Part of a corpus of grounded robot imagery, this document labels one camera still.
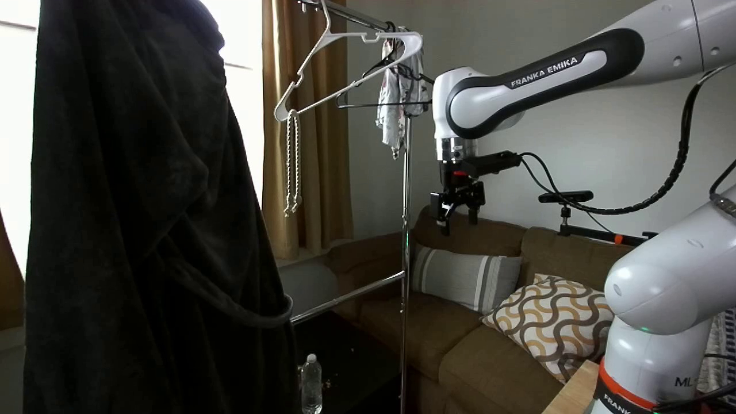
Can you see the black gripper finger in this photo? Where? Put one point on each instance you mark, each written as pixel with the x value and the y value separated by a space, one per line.
pixel 474 208
pixel 440 213

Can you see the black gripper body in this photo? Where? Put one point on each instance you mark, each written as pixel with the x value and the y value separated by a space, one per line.
pixel 462 180

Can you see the white plastic hanger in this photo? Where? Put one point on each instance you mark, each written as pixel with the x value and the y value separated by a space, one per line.
pixel 412 47

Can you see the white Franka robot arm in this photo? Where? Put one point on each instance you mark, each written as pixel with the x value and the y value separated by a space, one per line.
pixel 537 77

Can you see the thin black hanger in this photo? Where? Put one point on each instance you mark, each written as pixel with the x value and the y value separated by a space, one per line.
pixel 383 104

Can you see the metal clothes rack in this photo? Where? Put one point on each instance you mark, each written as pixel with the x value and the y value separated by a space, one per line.
pixel 404 266

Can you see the grey striped pillow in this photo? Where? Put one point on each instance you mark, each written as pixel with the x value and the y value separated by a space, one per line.
pixel 462 277

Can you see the white hanging cloth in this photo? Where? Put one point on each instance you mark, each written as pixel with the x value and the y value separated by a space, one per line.
pixel 391 116

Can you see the tan curtain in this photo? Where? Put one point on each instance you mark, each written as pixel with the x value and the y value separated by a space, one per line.
pixel 313 185

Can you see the brown sofa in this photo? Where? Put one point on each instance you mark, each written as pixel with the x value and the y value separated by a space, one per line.
pixel 461 346

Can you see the brown white patterned pillow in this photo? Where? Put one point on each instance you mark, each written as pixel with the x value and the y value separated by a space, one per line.
pixel 552 323

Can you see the metal edged side table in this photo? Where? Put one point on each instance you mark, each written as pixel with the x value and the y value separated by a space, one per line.
pixel 323 287

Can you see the clear water bottle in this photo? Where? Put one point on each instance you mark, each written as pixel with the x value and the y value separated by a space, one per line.
pixel 308 381

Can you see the black hanging robe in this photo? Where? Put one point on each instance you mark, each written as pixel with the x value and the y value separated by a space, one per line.
pixel 139 230

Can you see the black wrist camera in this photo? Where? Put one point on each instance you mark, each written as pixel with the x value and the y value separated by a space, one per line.
pixel 494 163

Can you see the black camera on stand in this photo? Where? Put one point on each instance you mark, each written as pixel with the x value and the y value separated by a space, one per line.
pixel 567 195

